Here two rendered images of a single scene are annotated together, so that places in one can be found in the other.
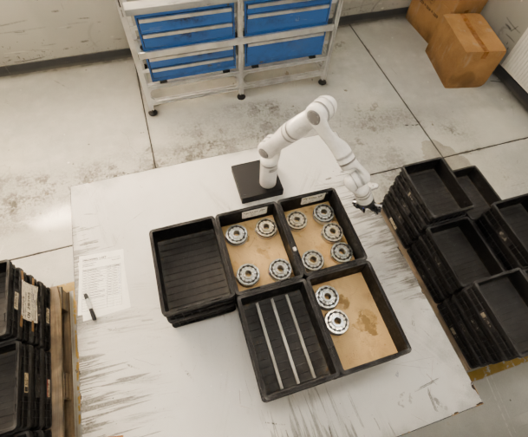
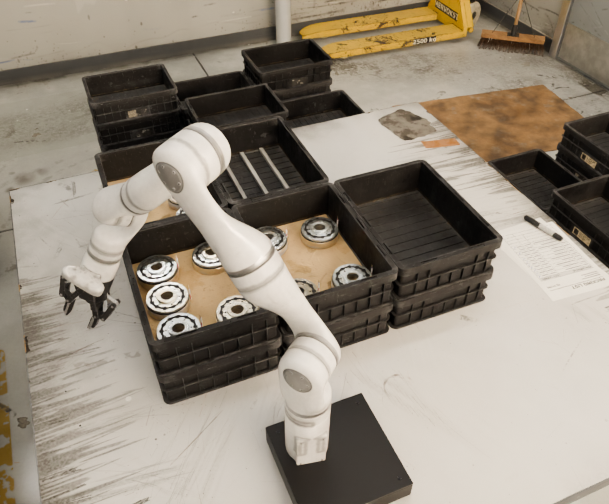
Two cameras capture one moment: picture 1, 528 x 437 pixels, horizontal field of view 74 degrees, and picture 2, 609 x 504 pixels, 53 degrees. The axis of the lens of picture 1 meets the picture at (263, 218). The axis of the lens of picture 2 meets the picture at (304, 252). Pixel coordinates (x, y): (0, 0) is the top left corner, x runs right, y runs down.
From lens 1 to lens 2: 189 cm
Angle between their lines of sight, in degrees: 78
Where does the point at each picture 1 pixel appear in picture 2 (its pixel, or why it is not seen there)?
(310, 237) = (210, 298)
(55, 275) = not seen: outside the picture
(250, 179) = (353, 446)
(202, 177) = (479, 465)
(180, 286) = (419, 219)
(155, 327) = not seen: hidden behind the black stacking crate
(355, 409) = not seen: hidden behind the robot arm
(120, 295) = (511, 245)
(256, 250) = (312, 270)
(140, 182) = not seen: outside the picture
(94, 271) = (573, 267)
